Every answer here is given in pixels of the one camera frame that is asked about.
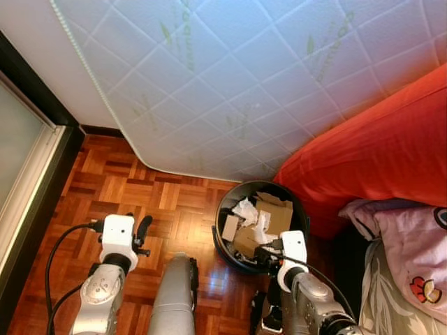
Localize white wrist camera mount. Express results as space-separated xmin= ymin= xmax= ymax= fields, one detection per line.
xmin=101 ymin=215 xmax=138 ymax=265
xmin=277 ymin=230 xmax=309 ymax=293

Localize crumpled white paper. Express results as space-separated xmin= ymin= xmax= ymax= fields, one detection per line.
xmin=232 ymin=198 xmax=261 ymax=225

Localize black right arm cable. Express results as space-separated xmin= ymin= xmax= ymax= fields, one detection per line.
xmin=279 ymin=250 xmax=358 ymax=323

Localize small brown cardboard piece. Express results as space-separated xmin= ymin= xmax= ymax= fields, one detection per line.
xmin=221 ymin=214 xmax=240 ymax=242

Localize frosted glass door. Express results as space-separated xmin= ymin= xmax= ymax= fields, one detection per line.
xmin=0 ymin=70 xmax=67 ymax=277

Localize pink cartoon print blanket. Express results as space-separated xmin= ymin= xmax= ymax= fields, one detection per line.
xmin=340 ymin=199 xmax=447 ymax=323

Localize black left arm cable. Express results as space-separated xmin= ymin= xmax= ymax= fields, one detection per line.
xmin=44 ymin=219 xmax=106 ymax=335

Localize silver robot left leg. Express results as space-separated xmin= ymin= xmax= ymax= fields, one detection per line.
xmin=147 ymin=253 xmax=200 ymax=335

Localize dark robot right leg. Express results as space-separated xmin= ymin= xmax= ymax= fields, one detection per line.
xmin=250 ymin=290 xmax=287 ymax=335

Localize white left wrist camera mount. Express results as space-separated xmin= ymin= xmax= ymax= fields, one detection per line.
xmin=101 ymin=215 xmax=138 ymax=265

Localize black round trash bin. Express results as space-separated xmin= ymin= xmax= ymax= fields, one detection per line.
xmin=212 ymin=180 xmax=311 ymax=275

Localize dark wooden door frame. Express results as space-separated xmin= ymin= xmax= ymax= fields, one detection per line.
xmin=0 ymin=31 xmax=86 ymax=333

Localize flat brown cardboard piece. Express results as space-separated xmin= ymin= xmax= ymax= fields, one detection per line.
xmin=233 ymin=226 xmax=263 ymax=260

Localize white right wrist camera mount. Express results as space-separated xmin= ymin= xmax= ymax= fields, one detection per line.
xmin=277 ymin=230 xmax=309 ymax=293

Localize large brown cardboard piece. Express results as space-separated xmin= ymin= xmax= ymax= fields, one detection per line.
xmin=253 ymin=191 xmax=295 ymax=238

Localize large red sofa cushion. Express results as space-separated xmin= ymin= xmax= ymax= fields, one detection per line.
xmin=274 ymin=64 xmax=447 ymax=239

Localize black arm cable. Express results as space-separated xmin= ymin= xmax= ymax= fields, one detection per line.
xmin=44 ymin=219 xmax=106 ymax=335
xmin=279 ymin=250 xmax=358 ymax=323

